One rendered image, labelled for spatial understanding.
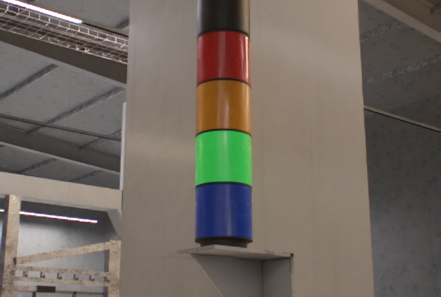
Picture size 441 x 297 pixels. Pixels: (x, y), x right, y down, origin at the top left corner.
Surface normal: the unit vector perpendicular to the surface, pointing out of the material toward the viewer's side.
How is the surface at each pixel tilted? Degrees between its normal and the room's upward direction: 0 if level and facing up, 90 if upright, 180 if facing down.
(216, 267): 90
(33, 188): 90
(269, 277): 90
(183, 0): 90
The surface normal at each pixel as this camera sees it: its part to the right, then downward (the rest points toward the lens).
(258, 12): 0.64, -0.22
